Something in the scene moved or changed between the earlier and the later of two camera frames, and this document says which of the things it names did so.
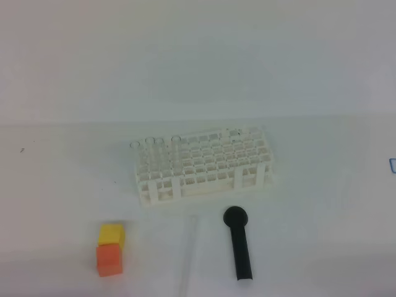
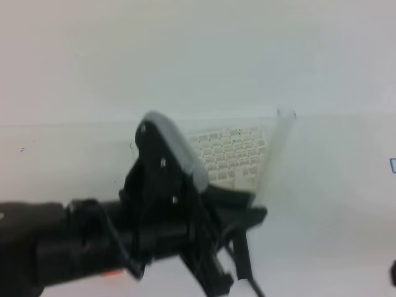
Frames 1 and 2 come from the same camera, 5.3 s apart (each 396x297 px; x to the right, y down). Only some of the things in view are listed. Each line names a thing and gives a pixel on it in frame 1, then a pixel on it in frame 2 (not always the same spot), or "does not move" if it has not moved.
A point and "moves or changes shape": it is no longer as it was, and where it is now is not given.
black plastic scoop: [236, 217] does not move
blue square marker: [393, 163] does not move
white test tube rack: [233, 161] does not move
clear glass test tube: [187, 258] moves or changes shape
